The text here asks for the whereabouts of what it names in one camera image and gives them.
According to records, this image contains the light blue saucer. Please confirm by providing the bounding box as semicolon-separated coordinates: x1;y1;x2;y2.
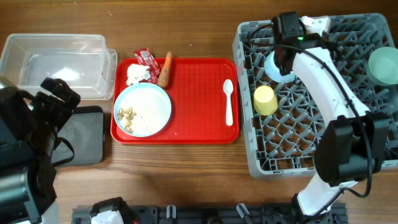
264;51;295;83

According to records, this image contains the yellow cup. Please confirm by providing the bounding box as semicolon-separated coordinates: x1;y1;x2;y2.
254;85;278;116

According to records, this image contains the white plastic spoon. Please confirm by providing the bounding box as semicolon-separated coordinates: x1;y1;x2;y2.
223;79;233;126

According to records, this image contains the mint green bowl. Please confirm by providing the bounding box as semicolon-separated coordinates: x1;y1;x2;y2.
366;47;397;86

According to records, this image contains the orange carrot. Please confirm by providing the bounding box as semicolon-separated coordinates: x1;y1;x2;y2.
157;52;172;88

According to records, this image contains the red snack wrapper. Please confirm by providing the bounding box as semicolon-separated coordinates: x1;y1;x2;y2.
134;48;161;84

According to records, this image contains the white tissue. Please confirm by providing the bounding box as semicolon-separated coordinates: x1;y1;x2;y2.
126;64;150;86

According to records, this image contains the large light blue plate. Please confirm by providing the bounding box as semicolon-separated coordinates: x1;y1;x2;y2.
113;83;172;138

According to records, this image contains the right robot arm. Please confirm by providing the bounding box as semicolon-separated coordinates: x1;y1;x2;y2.
272;12;389;217

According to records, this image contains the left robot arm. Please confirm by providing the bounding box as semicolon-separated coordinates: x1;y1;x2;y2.
1;78;80;223

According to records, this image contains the grey dishwasher rack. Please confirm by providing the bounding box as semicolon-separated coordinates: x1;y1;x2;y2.
233;13;397;179

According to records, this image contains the black waste tray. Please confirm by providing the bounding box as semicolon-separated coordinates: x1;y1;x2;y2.
52;106;105;166

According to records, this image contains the red serving tray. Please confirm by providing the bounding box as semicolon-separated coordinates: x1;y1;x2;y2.
110;58;239;144

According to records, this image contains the peanut shells pile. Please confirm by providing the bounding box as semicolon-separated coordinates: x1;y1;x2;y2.
118;107;136;133

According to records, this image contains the clear plastic bin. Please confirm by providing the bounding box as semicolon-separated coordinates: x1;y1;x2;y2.
1;34;118;100

